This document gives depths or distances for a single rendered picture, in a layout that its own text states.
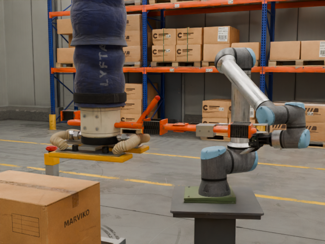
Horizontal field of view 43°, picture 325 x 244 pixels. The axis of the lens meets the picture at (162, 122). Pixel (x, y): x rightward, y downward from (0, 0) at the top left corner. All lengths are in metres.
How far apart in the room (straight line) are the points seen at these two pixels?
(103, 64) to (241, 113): 1.03
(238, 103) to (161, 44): 7.13
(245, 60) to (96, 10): 1.04
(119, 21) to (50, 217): 0.86
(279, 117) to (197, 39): 7.29
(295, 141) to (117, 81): 0.88
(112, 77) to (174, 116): 9.04
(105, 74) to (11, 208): 0.71
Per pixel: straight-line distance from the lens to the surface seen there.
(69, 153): 1.72
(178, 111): 10.63
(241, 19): 10.23
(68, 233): 1.93
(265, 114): 1.92
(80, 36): 1.69
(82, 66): 1.69
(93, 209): 2.07
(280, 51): 8.68
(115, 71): 1.69
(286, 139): 2.03
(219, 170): 2.38
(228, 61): 2.27
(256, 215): 2.27
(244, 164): 2.46
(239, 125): 1.55
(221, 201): 2.38
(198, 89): 10.47
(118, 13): 1.70
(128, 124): 1.69
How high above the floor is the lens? 1.49
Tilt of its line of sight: 7 degrees down
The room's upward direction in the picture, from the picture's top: straight up
